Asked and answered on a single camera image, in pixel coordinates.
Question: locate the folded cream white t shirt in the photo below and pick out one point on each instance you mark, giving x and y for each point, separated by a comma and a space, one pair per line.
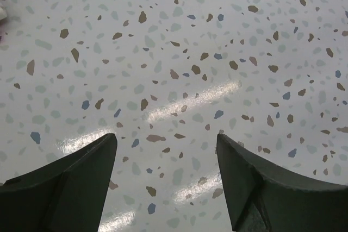
3, 13

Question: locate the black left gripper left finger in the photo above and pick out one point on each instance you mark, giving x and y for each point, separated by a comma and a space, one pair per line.
65, 195

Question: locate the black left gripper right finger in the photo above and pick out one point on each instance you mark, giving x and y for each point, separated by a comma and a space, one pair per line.
263, 196

